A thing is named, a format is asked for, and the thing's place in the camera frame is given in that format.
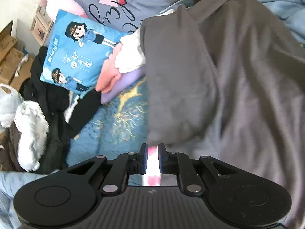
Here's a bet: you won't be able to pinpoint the folded white garment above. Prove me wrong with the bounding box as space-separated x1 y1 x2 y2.
114 8 181 74

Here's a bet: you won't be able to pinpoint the folded purple garment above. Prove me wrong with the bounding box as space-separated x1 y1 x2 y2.
101 66 146 104

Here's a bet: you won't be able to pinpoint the framed picture on wall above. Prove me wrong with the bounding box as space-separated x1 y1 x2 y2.
30 16 49 46

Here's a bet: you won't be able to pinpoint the cardboard boxes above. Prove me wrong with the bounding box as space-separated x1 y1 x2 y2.
0 21 34 90

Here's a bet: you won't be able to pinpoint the white fluffy garment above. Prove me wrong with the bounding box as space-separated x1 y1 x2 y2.
0 83 50 172

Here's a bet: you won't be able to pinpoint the blue floral quilted blanket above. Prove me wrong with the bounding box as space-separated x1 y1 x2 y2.
65 74 151 187

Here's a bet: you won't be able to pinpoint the folded coral pink garment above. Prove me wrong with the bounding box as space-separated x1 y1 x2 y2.
95 43 122 94

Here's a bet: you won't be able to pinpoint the blue cartoon police cushion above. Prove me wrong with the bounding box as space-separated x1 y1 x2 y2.
40 10 125 97

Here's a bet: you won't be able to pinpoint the black clothes pile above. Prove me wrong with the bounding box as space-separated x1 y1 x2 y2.
1 47 100 174

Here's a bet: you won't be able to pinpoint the grey garment with pink cuffs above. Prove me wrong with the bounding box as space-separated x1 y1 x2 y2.
141 0 304 228

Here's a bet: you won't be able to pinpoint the light blue garment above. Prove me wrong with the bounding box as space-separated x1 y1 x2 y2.
257 0 305 45

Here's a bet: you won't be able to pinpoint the large pink plush toy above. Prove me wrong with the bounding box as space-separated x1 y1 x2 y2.
38 0 89 20

